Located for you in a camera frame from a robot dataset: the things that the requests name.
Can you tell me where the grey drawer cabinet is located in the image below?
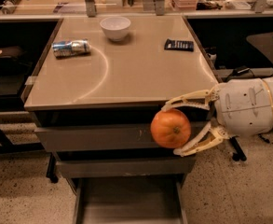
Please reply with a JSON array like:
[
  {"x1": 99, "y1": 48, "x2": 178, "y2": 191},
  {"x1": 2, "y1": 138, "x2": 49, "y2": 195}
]
[{"x1": 20, "y1": 14, "x2": 229, "y2": 224}]

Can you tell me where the top grey drawer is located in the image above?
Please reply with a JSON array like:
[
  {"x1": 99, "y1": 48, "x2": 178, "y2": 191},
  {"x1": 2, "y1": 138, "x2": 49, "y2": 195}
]
[{"x1": 34, "y1": 120, "x2": 212, "y2": 153}]

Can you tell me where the orange fruit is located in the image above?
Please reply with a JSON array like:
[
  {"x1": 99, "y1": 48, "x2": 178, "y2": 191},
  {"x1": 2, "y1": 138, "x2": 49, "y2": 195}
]
[{"x1": 150, "y1": 109, "x2": 191, "y2": 148}]

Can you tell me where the white ceramic bowl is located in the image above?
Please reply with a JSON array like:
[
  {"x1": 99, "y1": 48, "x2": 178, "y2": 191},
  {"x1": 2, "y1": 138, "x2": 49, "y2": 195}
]
[{"x1": 100, "y1": 17, "x2": 131, "y2": 41}]

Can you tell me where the crushed blue silver can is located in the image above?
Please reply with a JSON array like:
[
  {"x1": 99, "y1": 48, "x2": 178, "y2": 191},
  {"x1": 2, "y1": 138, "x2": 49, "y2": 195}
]
[{"x1": 51, "y1": 39, "x2": 90, "y2": 58}]

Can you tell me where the dark round side table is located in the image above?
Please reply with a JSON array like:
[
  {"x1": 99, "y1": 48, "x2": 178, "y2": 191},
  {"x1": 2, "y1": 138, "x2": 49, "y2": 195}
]
[{"x1": 246, "y1": 32, "x2": 273, "y2": 64}]

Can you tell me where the middle grey drawer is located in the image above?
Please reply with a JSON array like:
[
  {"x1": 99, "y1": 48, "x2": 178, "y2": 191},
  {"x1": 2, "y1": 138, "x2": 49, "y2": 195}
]
[{"x1": 57, "y1": 156, "x2": 196, "y2": 178}]

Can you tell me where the bottom open grey drawer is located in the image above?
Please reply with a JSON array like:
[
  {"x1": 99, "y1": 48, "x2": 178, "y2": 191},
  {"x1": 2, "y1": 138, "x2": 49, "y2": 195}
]
[{"x1": 72, "y1": 175, "x2": 188, "y2": 224}]

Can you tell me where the black table leg frame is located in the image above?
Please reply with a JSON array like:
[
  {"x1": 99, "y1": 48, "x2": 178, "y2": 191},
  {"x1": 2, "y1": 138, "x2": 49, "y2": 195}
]
[{"x1": 229, "y1": 137, "x2": 247, "y2": 161}]

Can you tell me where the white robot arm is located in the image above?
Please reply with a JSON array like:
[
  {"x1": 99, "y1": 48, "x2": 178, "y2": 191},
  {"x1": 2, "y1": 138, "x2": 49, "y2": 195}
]
[{"x1": 162, "y1": 77, "x2": 273, "y2": 157}]

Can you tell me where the black power adapter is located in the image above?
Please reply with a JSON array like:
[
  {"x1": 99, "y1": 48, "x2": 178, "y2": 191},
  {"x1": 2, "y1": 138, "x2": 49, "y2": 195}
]
[{"x1": 232, "y1": 65, "x2": 250, "y2": 76}]

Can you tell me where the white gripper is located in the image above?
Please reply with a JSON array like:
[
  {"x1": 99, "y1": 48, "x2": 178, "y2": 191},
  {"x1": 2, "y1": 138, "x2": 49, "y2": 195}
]
[{"x1": 161, "y1": 78, "x2": 273, "y2": 157}]

